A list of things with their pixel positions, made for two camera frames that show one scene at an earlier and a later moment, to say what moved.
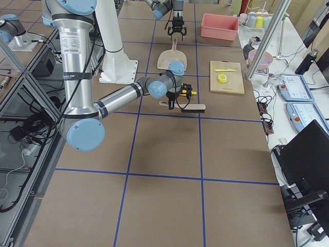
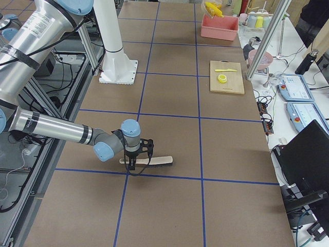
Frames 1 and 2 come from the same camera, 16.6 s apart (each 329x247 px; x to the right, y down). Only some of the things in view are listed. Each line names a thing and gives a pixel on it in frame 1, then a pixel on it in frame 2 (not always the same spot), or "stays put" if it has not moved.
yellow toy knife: [225, 70] stays put
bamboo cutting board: [226, 76] stays put
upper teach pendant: [293, 88] stays put
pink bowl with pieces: [266, 59] stays put
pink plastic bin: [219, 27] stays put
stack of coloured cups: [255, 19] stays put
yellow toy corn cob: [184, 91] -> [214, 9]
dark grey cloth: [246, 49] stays put
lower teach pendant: [302, 114] stays put
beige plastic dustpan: [166, 57] -> [204, 9]
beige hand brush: [193, 108] -> [160, 161]
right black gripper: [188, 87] -> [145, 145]
